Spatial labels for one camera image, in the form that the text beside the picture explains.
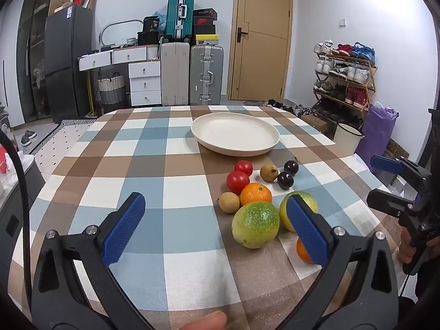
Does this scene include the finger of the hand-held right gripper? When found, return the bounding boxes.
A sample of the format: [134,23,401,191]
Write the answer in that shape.
[366,188,419,218]
[370,155,415,179]

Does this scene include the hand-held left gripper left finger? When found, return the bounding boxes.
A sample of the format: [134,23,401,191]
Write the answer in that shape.
[30,192,155,330]

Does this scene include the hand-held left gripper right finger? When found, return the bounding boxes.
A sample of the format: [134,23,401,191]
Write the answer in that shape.
[275,194,399,330]

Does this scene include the orange tangerine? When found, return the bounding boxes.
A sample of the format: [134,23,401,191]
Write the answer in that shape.
[240,182,273,207]
[296,237,314,265]

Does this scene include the yellow-green round fruit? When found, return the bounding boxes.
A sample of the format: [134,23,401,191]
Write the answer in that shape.
[279,191,318,232]

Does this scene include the green speckled round fruit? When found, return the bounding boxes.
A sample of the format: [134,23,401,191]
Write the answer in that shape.
[231,202,280,249]

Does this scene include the brown fruit with dark calyx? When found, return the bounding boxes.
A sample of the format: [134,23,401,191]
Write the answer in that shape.
[260,164,279,182]

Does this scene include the smooth brown round fruit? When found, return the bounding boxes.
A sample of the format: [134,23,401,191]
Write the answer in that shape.
[218,192,240,214]

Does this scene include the red tomato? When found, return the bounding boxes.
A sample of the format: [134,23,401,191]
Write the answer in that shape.
[226,171,250,195]
[234,160,254,177]

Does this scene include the cream round plate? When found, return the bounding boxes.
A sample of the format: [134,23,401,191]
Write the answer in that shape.
[191,112,280,156]

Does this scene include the person's right hand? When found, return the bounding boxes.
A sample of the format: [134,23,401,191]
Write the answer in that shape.
[398,226,419,266]

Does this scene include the person's left hand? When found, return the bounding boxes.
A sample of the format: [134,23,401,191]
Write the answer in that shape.
[178,310,228,330]

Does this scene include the patterned cardboard box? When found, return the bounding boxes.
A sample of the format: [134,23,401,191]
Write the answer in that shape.
[384,139,412,161]

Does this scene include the purple bag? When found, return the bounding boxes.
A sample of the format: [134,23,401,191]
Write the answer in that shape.
[355,102,399,166]

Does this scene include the white bucket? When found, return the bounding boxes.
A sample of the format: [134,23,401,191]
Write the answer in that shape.
[333,122,365,155]

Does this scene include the wooden shoe rack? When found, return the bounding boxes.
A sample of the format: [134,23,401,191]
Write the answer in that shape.
[312,51,378,126]

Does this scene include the shoe rack with shoes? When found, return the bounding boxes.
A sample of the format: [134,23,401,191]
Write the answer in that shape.
[313,40,376,117]

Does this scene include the dotted white rug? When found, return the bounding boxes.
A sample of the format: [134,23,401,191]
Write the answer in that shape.
[34,123,97,173]

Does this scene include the dark shoes by door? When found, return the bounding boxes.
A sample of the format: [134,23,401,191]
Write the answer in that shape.
[266,98,313,117]

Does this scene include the woven laundry basket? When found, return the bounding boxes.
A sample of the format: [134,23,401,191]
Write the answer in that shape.
[97,72,126,105]

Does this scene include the red container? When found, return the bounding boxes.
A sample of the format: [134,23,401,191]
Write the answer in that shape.
[0,144,11,176]

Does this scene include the white drawer desk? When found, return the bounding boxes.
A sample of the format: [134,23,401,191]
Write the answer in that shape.
[78,46,162,107]

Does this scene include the beige suitcase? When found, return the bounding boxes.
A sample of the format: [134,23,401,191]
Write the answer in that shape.
[161,42,190,106]

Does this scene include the wooden door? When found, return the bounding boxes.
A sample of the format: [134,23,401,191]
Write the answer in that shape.
[227,0,293,102]

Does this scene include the dark grey refrigerator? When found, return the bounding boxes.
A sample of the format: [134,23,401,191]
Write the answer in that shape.
[45,5,93,123]

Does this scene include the silver suitcase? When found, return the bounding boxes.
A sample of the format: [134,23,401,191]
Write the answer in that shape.
[190,45,225,106]

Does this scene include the black case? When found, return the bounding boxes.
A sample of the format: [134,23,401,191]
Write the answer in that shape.
[137,31,162,46]

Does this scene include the dark glass cabinet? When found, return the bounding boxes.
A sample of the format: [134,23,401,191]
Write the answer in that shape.
[15,0,56,124]

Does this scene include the silver metal hoop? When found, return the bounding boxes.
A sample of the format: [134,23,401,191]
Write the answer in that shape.
[100,20,143,46]

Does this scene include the small black box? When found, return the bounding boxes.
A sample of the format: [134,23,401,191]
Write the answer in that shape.
[142,16,162,32]

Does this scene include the yellow and black shoebox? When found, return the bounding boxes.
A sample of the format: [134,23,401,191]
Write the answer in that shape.
[195,34,221,46]

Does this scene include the blue plastic bag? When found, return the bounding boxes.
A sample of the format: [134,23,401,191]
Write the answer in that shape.
[153,10,169,32]

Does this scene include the teal suitcase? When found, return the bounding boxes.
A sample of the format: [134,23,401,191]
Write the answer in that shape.
[165,0,195,40]

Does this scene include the black cable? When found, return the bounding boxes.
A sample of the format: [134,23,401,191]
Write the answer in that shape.
[0,132,33,299]

